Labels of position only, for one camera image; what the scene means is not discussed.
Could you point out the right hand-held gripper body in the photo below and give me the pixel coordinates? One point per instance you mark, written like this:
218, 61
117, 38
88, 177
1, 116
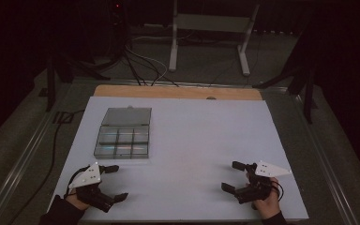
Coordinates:
258, 187

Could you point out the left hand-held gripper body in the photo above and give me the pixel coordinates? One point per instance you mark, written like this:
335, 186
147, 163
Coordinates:
89, 179

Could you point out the person's right hand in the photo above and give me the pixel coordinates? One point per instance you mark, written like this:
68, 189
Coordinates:
268, 206

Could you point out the person's left hand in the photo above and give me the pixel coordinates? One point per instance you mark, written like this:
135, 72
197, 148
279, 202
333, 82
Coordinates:
74, 201

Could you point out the clear plastic compartment box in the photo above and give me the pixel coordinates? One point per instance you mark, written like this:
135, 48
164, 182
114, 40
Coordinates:
123, 134

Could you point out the white board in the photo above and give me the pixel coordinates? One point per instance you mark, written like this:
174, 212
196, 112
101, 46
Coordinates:
200, 140

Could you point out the black stand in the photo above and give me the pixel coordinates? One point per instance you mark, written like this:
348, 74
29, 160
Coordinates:
50, 84
308, 93

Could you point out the white metal stand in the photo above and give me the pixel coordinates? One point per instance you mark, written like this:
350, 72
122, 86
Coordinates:
209, 23

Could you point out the black device with red light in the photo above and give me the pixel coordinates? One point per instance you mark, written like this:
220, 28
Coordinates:
117, 14

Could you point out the black floor bracket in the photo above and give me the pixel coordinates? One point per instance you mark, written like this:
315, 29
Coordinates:
63, 117

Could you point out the aluminium rail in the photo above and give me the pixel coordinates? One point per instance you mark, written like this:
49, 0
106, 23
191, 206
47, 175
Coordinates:
325, 159
18, 162

